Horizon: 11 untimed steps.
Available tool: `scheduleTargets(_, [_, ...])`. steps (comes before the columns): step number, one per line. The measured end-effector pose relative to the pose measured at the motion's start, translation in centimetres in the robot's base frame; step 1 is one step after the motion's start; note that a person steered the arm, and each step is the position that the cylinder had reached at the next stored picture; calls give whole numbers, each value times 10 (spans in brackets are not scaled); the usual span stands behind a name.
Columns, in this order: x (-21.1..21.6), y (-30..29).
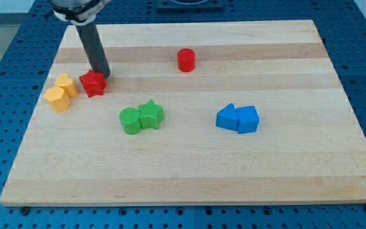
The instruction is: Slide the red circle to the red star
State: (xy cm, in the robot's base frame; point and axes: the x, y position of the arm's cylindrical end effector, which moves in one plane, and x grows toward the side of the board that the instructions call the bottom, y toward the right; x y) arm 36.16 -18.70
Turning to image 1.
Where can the robot wrist flange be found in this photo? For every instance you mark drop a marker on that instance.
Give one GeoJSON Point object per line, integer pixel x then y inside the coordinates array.
{"type": "Point", "coordinates": [78, 12]}

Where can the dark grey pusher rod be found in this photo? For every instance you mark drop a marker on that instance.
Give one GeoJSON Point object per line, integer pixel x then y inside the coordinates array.
{"type": "Point", "coordinates": [94, 50]}

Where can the red cylinder block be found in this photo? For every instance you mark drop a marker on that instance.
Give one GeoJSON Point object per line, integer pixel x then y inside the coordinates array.
{"type": "Point", "coordinates": [186, 60]}

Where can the red star block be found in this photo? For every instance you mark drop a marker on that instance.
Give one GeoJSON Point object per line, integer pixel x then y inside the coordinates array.
{"type": "Point", "coordinates": [93, 83]}

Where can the green star block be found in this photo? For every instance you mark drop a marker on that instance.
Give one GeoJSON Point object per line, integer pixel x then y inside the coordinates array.
{"type": "Point", "coordinates": [151, 114]}

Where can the yellow heart block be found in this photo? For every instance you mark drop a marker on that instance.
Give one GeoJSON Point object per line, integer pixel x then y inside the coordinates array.
{"type": "Point", "coordinates": [66, 82]}

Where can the yellow hexagon block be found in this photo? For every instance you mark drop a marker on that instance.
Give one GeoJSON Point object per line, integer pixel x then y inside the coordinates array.
{"type": "Point", "coordinates": [57, 99]}

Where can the green cylinder block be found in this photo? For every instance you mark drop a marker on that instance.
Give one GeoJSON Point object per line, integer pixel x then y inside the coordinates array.
{"type": "Point", "coordinates": [130, 121]}

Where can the wooden board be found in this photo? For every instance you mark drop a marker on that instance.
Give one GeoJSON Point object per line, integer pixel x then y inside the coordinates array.
{"type": "Point", "coordinates": [308, 148]}

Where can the blue triangle block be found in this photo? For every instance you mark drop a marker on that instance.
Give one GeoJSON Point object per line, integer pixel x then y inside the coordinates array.
{"type": "Point", "coordinates": [227, 118]}

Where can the blue cube block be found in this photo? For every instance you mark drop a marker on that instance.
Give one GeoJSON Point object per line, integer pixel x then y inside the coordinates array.
{"type": "Point", "coordinates": [248, 119]}

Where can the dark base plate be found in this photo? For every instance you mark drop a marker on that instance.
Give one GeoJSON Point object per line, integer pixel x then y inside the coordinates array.
{"type": "Point", "coordinates": [179, 5]}

